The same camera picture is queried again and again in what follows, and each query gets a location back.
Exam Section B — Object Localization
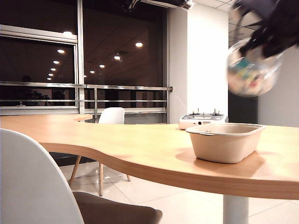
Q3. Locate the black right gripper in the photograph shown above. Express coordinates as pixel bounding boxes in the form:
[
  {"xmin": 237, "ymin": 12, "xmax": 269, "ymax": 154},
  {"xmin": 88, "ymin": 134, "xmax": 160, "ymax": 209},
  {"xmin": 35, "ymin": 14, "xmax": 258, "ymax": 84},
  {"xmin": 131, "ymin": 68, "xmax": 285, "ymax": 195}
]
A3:
[{"xmin": 239, "ymin": 11, "xmax": 299, "ymax": 59}]

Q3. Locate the clear plastic jar of clips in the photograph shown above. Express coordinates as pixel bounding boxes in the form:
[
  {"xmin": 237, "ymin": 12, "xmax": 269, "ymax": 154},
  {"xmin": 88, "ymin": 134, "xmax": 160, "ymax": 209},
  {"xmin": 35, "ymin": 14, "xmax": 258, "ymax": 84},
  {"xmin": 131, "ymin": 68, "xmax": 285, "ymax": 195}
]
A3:
[{"xmin": 228, "ymin": 38, "xmax": 285, "ymax": 98}]

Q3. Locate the beige rectangular paper pulp container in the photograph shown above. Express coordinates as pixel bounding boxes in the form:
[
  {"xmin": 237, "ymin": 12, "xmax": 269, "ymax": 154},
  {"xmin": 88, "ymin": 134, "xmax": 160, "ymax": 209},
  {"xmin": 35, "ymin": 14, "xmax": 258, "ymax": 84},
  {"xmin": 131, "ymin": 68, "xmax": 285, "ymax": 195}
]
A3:
[{"xmin": 185, "ymin": 123, "xmax": 267, "ymax": 164}]

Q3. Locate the dark door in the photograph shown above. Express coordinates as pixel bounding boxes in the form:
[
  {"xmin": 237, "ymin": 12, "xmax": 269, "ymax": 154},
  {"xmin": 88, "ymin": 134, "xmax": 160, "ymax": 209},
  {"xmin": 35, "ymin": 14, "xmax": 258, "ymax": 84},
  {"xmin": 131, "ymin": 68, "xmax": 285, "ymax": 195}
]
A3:
[{"xmin": 228, "ymin": 91, "xmax": 259, "ymax": 126}]

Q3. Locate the white remote controller with joysticks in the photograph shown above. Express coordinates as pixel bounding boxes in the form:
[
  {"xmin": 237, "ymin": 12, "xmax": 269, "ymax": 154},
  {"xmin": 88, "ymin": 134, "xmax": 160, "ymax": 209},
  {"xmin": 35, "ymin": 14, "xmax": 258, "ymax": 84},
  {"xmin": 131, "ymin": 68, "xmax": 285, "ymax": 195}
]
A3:
[{"xmin": 178, "ymin": 107, "xmax": 228, "ymax": 130}]

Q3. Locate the steel window railing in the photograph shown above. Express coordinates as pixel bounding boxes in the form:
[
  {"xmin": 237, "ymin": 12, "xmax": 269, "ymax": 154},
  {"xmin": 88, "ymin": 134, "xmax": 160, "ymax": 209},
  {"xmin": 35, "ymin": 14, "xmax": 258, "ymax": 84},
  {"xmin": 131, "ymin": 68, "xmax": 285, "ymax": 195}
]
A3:
[{"xmin": 0, "ymin": 81, "xmax": 174, "ymax": 124}]

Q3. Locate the white chair with wooden legs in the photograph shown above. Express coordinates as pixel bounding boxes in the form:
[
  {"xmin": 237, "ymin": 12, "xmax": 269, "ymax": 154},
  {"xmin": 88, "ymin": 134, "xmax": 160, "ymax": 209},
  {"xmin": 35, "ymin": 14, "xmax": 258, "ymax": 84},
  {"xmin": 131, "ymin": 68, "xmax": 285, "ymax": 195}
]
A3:
[{"xmin": 69, "ymin": 107, "xmax": 131, "ymax": 197}]

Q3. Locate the white chair with brown cushion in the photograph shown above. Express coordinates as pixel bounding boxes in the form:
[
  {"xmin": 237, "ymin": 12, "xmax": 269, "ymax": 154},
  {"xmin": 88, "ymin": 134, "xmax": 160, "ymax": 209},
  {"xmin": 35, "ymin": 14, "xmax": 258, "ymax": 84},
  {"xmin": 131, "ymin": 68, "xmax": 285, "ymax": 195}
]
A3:
[{"xmin": 0, "ymin": 128, "xmax": 163, "ymax": 224}]

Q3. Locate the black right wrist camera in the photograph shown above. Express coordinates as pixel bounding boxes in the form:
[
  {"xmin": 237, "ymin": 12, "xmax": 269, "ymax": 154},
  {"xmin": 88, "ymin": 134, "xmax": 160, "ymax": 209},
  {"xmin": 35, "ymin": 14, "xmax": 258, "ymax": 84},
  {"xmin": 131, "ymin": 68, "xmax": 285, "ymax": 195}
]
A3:
[{"xmin": 232, "ymin": 0, "xmax": 280, "ymax": 17}]

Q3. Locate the white table pedestal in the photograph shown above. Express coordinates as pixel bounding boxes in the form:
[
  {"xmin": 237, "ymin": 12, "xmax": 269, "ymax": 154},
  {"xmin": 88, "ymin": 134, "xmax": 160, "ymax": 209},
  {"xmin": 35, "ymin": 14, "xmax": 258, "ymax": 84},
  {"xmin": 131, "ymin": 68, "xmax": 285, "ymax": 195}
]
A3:
[{"xmin": 222, "ymin": 195, "xmax": 249, "ymax": 224}]

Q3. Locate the metal window frame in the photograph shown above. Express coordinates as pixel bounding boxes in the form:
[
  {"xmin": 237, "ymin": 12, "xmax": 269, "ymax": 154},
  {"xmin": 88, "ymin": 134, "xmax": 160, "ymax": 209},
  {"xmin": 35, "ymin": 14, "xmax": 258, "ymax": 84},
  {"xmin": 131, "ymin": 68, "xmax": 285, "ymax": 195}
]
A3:
[{"xmin": 0, "ymin": 0, "xmax": 170, "ymax": 117}]

